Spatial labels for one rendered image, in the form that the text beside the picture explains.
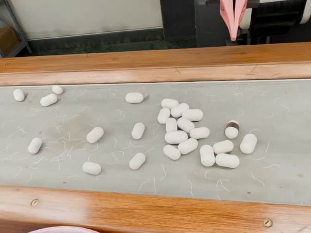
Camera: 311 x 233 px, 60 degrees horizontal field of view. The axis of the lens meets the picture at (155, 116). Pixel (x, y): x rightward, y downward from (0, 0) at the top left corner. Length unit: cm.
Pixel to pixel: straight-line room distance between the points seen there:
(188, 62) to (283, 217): 39
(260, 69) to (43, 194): 46
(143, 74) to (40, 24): 234
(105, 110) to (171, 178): 22
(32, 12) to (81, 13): 46
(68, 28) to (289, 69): 239
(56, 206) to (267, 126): 35
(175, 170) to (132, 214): 10
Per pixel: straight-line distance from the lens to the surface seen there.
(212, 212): 35
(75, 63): 73
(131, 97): 55
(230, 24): 52
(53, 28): 287
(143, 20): 257
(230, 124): 46
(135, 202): 37
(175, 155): 43
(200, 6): 128
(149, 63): 64
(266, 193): 41
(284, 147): 47
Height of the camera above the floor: 107
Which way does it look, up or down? 40 degrees down
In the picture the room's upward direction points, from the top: 11 degrees counter-clockwise
